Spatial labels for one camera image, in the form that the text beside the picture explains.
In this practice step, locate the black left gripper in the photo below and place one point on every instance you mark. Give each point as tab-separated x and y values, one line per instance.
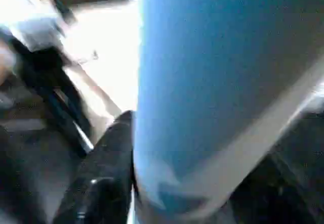
40	64

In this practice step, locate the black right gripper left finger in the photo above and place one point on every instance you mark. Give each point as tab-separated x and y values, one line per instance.
101	178

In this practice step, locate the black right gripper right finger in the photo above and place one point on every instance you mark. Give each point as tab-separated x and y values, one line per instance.
298	193

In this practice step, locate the white plastic table top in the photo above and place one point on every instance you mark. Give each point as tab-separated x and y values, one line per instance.
106	46

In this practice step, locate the white plastic table leg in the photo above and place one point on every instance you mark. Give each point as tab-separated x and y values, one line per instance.
202	82

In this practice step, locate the black mat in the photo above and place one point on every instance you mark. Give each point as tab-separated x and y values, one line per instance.
25	173

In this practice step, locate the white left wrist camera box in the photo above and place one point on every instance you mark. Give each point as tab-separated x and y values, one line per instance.
30	24

